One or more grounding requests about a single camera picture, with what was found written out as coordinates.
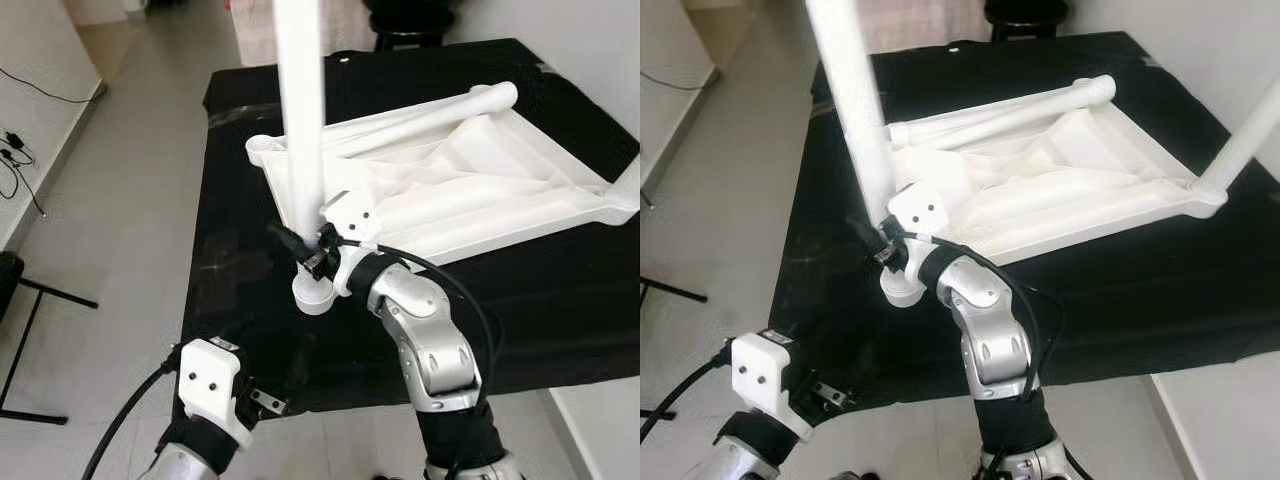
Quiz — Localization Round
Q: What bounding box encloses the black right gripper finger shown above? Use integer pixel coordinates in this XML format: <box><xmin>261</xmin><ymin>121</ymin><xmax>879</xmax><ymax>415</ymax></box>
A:
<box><xmin>845</xmin><ymin>215</ymin><xmax>891</xmax><ymax>261</ymax></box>
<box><xmin>268</xmin><ymin>222</ymin><xmax>316</xmax><ymax>266</ymax></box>

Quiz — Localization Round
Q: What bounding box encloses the white plastic table leg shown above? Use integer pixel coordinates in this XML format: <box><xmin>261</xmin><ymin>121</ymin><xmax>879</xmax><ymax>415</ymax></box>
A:
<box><xmin>1190</xmin><ymin>75</ymin><xmax>1280</xmax><ymax>216</ymax></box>
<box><xmin>888</xmin><ymin>75</ymin><xmax>1117</xmax><ymax>151</ymax></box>
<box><xmin>605</xmin><ymin>155</ymin><xmax>640</xmax><ymax>226</ymax></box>
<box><xmin>900</xmin><ymin>110</ymin><xmax>1076</xmax><ymax>153</ymax></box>
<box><xmin>805</xmin><ymin>0</ymin><xmax>899</xmax><ymax>226</ymax></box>
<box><xmin>272</xmin><ymin>0</ymin><xmax>329</xmax><ymax>233</ymax></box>
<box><xmin>330</xmin><ymin>105</ymin><xmax>481</xmax><ymax>161</ymax></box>
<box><xmin>322</xmin><ymin>82</ymin><xmax>519</xmax><ymax>153</ymax></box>

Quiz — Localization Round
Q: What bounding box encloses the white plastic children table top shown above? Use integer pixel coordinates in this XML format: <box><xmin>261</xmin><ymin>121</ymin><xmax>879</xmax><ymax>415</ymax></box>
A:
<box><xmin>880</xmin><ymin>75</ymin><xmax>1229</xmax><ymax>306</ymax></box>
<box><xmin>245</xmin><ymin>82</ymin><xmax>640</xmax><ymax>316</ymax></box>

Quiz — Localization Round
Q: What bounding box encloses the black folding chair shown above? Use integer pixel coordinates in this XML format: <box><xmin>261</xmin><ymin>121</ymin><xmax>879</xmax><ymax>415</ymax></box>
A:
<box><xmin>640</xmin><ymin>275</ymin><xmax>706</xmax><ymax>421</ymax></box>
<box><xmin>0</xmin><ymin>250</ymin><xmax>99</xmax><ymax>426</ymax></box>

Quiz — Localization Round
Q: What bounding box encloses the pink patterned cloth bench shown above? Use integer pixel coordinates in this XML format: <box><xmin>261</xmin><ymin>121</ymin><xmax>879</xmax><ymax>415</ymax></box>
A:
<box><xmin>860</xmin><ymin>0</ymin><xmax>991</xmax><ymax>53</ymax></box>
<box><xmin>228</xmin><ymin>0</ymin><xmax>376</xmax><ymax>66</ymax></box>

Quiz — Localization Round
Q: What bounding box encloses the black tablecloth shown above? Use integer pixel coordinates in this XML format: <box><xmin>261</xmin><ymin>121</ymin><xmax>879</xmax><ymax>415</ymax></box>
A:
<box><xmin>768</xmin><ymin>30</ymin><xmax>1280</xmax><ymax>386</ymax></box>
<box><xmin>180</xmin><ymin>38</ymin><xmax>640</xmax><ymax>416</ymax></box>

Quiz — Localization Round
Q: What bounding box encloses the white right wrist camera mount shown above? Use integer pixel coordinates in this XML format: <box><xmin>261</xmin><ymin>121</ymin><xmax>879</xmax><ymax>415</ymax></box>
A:
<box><xmin>320</xmin><ymin>190</ymin><xmax>379</xmax><ymax>296</ymax></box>
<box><xmin>885</xmin><ymin>183</ymin><xmax>949</xmax><ymax>291</ymax></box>

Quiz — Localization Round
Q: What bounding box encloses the black wall power cable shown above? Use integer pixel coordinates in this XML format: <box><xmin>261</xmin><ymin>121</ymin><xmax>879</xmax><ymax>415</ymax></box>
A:
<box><xmin>640</xmin><ymin>68</ymin><xmax>716</xmax><ymax>93</ymax></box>
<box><xmin>0</xmin><ymin>65</ymin><xmax>106</xmax><ymax>216</ymax></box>

